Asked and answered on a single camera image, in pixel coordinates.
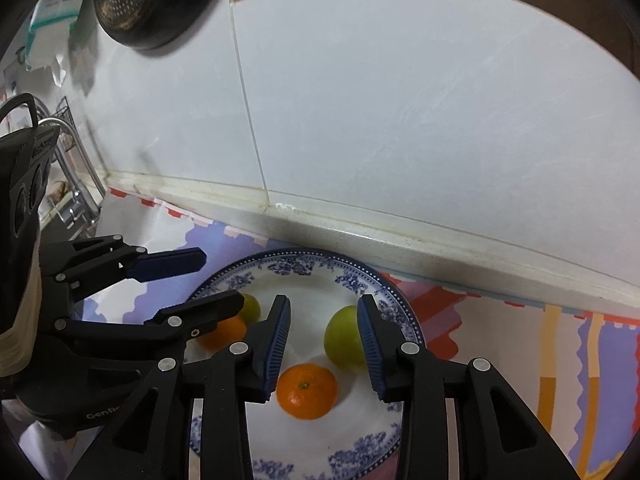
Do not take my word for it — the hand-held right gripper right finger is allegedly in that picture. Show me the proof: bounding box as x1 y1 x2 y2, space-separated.
356 294 583 480

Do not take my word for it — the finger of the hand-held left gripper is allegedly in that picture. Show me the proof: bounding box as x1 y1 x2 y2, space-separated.
41 234 207 307
54 290 245 359

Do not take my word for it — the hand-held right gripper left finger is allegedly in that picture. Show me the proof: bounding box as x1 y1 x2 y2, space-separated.
67 295 292 480

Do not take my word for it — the orange tangerine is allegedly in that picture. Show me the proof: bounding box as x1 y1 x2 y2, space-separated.
276 363 339 420
196 315 248 352

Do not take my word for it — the large green round fruit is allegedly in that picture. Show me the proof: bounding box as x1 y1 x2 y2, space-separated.
324 305 371 372

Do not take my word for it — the small dark green fruit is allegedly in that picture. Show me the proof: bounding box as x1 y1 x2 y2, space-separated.
237 293 262 325

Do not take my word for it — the blue patterned white plate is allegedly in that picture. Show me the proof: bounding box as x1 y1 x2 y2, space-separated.
187 248 425 480

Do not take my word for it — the chrome pull-down faucet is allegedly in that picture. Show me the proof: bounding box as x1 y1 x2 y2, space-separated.
37 117 108 238

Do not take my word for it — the colourful patterned tablecloth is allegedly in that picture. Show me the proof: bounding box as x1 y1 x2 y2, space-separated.
70 187 640 480

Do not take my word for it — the black frying pan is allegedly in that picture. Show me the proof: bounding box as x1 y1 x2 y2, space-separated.
92 0 228 51

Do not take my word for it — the green white tissue box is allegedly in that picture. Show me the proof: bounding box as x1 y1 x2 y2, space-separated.
22 0 88 71

